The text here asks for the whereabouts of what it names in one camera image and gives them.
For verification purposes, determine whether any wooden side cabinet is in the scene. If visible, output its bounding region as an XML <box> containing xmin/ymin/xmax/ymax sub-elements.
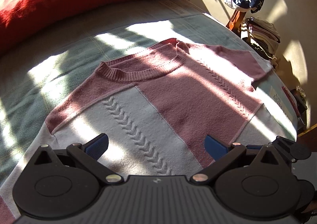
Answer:
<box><xmin>297</xmin><ymin>124</ymin><xmax>317</xmax><ymax>152</ymax></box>

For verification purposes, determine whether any wooden chair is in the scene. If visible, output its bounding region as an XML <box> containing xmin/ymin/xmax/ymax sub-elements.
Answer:
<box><xmin>226</xmin><ymin>10</ymin><xmax>246</xmax><ymax>37</ymax></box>

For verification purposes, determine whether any pink and white sweater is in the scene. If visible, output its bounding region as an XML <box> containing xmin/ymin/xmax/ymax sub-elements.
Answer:
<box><xmin>0</xmin><ymin>37</ymin><xmax>298</xmax><ymax>224</ymax></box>

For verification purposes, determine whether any folded clothes stack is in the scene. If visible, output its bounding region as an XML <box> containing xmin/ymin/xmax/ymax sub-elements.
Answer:
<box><xmin>240</xmin><ymin>17</ymin><xmax>281</xmax><ymax>60</ymax></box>

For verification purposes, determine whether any green plaid bed blanket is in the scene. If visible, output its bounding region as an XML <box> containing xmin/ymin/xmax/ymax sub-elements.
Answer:
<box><xmin>1</xmin><ymin>0</ymin><xmax>297</xmax><ymax>197</ymax></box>

